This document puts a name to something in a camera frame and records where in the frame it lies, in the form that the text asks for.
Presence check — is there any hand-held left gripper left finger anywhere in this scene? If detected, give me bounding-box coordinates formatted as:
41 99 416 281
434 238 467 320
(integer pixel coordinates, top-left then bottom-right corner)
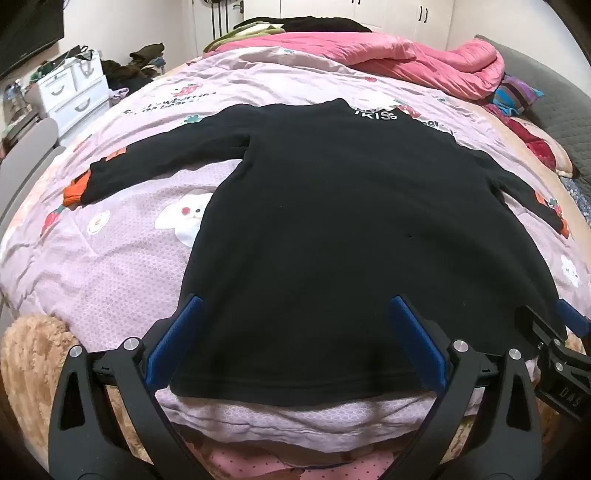
47 295 218 480

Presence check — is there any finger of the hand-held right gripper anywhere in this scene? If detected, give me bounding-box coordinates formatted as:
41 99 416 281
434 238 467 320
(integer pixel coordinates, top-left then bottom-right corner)
555 299 591 340
515 305 568 354

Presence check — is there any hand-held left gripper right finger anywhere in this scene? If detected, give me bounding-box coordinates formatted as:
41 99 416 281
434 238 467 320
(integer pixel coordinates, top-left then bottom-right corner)
389 295 543 480

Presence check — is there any black sweater with orange cuffs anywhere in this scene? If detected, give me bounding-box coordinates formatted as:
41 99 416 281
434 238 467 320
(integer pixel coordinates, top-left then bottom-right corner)
81 98 571 409

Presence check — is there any dark clothes pile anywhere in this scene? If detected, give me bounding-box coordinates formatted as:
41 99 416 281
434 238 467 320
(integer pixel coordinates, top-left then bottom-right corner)
100 42 167 93

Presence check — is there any black clothes heap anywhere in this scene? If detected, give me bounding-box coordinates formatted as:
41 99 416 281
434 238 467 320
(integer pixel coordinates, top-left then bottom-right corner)
233 16 372 34

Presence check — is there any purple strawberry print bedspread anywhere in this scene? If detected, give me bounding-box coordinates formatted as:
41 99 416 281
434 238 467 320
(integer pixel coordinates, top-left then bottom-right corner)
0 46 591 464

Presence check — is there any blue floral cloth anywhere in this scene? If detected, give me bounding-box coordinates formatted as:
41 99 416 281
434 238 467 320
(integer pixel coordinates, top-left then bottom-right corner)
561 175 591 222

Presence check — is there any brown fluffy blanket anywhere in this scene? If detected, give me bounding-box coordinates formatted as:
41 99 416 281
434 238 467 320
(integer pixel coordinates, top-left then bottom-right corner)
0 314 153 480

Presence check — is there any pink dotted cloth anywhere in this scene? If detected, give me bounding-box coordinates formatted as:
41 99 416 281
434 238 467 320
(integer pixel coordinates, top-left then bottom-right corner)
208 450 402 480

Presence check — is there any red patterned cloth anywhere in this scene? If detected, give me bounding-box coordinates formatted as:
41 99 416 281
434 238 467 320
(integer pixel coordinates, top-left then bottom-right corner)
485 104 559 169

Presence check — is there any grey quilted headboard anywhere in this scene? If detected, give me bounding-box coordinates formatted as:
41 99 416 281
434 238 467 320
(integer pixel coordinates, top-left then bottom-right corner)
475 34 591 181

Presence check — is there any beige bed sheet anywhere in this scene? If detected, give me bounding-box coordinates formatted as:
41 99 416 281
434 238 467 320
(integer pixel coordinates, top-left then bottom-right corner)
462 95 575 183

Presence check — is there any striped pillow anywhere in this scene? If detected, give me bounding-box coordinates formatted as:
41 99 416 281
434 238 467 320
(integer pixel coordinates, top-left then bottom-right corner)
492 74 546 116

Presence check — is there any white drawer cabinet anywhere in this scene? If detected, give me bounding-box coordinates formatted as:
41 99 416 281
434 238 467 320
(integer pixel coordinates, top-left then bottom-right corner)
36 48 109 125

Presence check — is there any pink quilt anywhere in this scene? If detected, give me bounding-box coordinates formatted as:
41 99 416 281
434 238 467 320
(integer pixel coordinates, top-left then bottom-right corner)
203 31 506 100

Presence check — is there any cluttered small desk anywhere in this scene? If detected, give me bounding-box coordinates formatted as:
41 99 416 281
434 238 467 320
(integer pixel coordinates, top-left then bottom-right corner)
2 78 40 139

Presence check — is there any green cloth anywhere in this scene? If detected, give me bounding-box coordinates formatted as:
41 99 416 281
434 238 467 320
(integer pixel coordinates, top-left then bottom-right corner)
203 22 287 52

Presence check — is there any white wardrobe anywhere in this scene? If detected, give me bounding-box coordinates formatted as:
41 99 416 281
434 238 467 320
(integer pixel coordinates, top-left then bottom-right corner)
194 0 467 51

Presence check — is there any black television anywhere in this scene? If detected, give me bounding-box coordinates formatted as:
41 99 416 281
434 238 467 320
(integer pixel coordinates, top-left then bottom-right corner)
0 0 65 79

